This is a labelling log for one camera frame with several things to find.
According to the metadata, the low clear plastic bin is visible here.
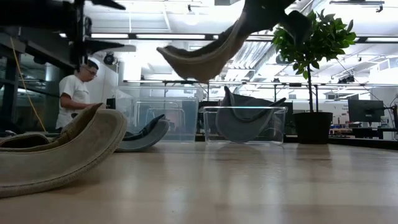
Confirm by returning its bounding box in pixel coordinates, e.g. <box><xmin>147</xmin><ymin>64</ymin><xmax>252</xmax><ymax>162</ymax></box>
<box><xmin>198</xmin><ymin>106</ymin><xmax>289</xmax><ymax>144</ymax></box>

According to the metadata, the black computer monitor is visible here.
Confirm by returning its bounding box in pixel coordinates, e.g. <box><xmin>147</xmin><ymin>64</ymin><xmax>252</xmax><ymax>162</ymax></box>
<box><xmin>348</xmin><ymin>99</ymin><xmax>386</xmax><ymax>123</ymax></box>

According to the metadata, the tall clear plastic bin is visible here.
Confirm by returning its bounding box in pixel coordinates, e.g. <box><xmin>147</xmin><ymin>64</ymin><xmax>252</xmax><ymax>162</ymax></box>
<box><xmin>116</xmin><ymin>86</ymin><xmax>200</xmax><ymax>143</ymax></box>

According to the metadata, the long ceiling light bar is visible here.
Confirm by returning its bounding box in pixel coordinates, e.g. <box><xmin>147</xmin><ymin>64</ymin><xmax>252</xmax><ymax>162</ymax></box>
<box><xmin>58</xmin><ymin>32</ymin><xmax>398</xmax><ymax>43</ymax></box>

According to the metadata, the beige bucket hat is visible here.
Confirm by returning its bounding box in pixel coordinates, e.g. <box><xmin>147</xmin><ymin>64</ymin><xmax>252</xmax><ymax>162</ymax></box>
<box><xmin>0</xmin><ymin>102</ymin><xmax>128</xmax><ymax>199</ymax></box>
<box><xmin>156</xmin><ymin>7</ymin><xmax>253</xmax><ymax>84</ymax></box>

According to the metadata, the green leafy plant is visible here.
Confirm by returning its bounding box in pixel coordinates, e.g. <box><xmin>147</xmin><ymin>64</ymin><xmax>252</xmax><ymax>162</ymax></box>
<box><xmin>272</xmin><ymin>9</ymin><xmax>358</xmax><ymax>113</ymax></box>

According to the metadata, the grey bucket hat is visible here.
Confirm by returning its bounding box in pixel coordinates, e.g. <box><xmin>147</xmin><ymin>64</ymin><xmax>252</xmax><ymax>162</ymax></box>
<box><xmin>215</xmin><ymin>86</ymin><xmax>287</xmax><ymax>144</ymax></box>
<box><xmin>115</xmin><ymin>114</ymin><xmax>171</xmax><ymax>153</ymax></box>

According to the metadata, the yellow cable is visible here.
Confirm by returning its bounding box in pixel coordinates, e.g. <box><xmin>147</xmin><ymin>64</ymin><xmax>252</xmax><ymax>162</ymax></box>
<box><xmin>9</xmin><ymin>36</ymin><xmax>47</xmax><ymax>133</ymax></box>

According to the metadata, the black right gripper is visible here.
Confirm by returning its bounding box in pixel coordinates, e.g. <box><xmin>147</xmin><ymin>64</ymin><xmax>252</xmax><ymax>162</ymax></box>
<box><xmin>245</xmin><ymin>0</ymin><xmax>313</xmax><ymax>44</ymax></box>

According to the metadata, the person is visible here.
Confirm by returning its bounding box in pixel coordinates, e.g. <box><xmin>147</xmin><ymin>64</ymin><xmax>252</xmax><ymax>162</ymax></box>
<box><xmin>55</xmin><ymin>59</ymin><xmax>100</xmax><ymax>131</ymax></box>

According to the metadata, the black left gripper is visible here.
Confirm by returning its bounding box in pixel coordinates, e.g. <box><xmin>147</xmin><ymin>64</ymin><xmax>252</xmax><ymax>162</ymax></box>
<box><xmin>63</xmin><ymin>0</ymin><xmax>127</xmax><ymax>68</ymax></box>

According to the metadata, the black plant pot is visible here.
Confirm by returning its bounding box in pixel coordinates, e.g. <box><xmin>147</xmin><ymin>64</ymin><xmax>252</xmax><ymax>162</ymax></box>
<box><xmin>292</xmin><ymin>111</ymin><xmax>333</xmax><ymax>145</ymax></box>

